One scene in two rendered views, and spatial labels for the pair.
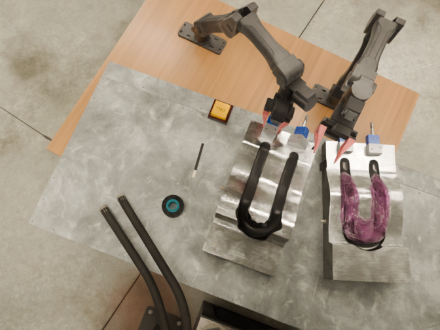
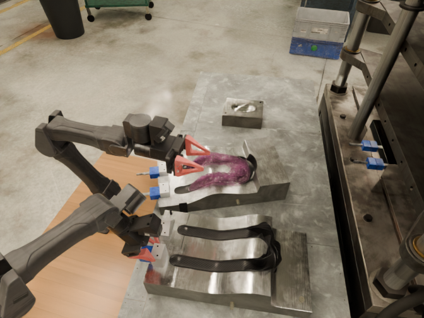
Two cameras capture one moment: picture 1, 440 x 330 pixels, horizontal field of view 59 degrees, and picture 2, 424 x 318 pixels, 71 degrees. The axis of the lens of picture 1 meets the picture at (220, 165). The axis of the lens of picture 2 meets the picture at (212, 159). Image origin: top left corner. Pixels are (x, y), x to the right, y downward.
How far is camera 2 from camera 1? 0.64 m
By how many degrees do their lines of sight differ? 47
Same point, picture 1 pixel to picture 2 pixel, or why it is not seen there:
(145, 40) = not seen: outside the picture
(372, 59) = (96, 129)
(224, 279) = (326, 285)
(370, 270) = (270, 159)
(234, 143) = (168, 307)
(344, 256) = (267, 176)
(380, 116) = (127, 174)
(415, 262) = not seen: hidden behind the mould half
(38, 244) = not seen: outside the picture
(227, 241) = (291, 284)
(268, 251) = (284, 241)
